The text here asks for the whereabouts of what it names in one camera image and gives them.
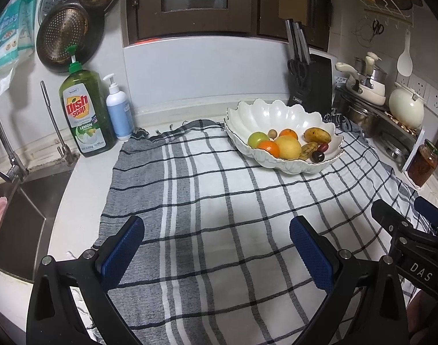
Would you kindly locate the white blue pump bottle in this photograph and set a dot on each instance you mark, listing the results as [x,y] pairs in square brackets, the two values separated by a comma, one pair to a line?
[119,111]

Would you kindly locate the dark purple plum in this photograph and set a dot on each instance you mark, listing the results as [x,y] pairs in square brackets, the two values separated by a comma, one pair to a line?
[317,156]

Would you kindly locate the black knife block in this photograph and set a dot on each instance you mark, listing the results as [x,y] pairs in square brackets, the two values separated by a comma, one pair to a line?
[312,79]

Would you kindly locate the stainless steel stockpot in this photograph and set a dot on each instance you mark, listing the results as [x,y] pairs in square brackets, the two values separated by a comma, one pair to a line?
[357,113]

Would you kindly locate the green white plastic packet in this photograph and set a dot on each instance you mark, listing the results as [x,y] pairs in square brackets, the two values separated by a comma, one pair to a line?
[10,39]

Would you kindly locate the dark brown plain cabinet door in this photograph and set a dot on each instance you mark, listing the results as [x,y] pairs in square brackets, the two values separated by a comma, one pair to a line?
[317,7]

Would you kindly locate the spotted banana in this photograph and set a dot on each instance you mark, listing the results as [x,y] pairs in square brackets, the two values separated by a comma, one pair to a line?
[308,150]

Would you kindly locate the white rice paddle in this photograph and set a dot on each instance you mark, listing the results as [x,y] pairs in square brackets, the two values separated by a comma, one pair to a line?
[405,61]

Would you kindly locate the yellow mango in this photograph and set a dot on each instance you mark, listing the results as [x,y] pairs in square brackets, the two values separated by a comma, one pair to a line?
[317,135]

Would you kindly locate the green dish soap bottle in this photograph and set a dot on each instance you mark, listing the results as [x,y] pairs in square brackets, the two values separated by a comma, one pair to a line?
[86,115]

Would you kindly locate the slim chrome water tap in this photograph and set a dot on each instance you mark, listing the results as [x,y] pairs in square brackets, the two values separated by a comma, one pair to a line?
[55,125]

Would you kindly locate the perforated copper frying pan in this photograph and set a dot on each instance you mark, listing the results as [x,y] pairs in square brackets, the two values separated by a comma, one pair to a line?
[62,36]

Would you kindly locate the small tan longan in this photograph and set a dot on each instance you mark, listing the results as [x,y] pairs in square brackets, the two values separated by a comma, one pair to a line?
[272,134]

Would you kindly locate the stainless steel lid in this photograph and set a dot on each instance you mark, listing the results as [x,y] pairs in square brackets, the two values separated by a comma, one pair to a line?
[393,149]

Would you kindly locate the green apple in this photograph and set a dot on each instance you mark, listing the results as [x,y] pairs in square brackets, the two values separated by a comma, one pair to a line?
[257,139]

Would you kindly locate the black kitchen scissors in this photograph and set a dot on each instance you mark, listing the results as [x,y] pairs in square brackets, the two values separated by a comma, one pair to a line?
[299,70]

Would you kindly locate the small red oval fruit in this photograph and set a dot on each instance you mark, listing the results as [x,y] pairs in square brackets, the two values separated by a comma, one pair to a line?
[323,147]

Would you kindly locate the yellow grapefruit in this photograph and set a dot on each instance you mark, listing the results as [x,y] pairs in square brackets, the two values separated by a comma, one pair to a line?
[289,148]

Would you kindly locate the grey checked cloth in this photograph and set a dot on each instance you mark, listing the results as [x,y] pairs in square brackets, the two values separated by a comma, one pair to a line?
[222,240]

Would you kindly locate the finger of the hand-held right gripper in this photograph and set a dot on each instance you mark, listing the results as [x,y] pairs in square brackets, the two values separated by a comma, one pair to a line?
[432,212]
[386,215]

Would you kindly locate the dark brown glazed cabinet door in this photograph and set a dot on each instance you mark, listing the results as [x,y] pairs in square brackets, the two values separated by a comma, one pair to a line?
[193,7]

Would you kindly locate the large orange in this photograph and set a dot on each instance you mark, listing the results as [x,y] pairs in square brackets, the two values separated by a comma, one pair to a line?
[289,133]

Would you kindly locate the person's right hand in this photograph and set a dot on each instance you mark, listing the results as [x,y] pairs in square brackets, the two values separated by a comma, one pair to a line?
[429,320]

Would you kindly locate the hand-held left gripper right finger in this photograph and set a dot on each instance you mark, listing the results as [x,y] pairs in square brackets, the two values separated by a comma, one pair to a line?
[314,255]

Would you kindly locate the cream saucepan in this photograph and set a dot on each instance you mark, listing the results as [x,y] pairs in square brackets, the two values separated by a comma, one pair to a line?
[366,91]

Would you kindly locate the black hanging scissors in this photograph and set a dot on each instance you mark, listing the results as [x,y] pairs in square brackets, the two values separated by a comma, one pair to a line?
[377,28]

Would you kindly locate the metal counter shelf rack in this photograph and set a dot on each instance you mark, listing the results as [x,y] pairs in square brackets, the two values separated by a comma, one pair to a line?
[398,133]

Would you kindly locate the cream round lidded pot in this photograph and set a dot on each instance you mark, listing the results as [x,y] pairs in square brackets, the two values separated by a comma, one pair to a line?
[405,109]

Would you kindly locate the small mandarin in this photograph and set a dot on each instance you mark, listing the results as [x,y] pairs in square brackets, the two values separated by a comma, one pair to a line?
[269,148]

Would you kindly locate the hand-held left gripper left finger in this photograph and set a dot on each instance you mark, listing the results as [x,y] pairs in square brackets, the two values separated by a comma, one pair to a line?
[121,251]

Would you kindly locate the white wall socket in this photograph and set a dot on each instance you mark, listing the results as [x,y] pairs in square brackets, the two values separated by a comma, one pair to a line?
[420,86]
[434,101]

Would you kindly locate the stainless steel sink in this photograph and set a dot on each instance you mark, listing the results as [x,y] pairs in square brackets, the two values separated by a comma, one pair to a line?
[24,230]

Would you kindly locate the white scalloped bowl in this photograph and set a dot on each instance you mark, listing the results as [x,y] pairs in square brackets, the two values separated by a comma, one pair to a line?
[262,115]

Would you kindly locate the chrome kitchen faucet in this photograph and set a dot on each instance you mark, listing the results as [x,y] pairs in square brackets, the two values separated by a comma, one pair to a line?
[3,151]

